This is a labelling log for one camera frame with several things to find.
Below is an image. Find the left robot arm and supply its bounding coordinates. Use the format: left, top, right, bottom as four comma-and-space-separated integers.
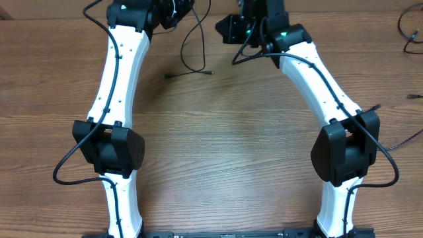
72, 1, 194, 237

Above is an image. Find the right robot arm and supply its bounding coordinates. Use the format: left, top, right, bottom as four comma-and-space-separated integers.
215, 14, 380, 237

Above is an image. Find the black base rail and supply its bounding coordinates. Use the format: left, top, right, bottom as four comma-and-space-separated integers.
142, 228, 324, 238

